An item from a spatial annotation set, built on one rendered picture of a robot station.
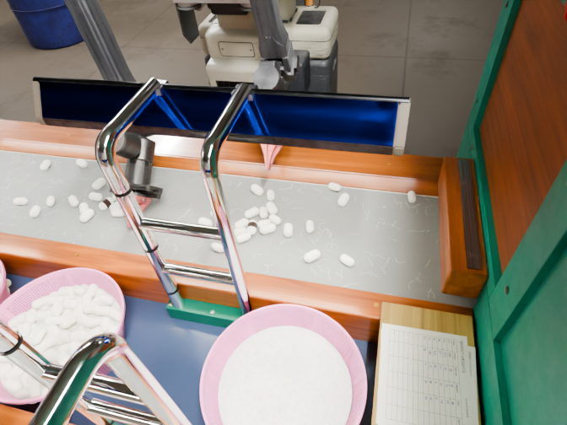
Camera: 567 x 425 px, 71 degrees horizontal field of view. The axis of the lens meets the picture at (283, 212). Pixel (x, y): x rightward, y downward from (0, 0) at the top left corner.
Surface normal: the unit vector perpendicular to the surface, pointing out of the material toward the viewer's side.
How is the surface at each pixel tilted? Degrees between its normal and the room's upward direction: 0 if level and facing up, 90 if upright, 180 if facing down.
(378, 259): 0
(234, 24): 98
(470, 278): 90
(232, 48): 98
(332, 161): 0
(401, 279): 0
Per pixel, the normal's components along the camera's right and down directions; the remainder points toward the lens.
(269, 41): -0.15, 0.86
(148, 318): -0.07, -0.69
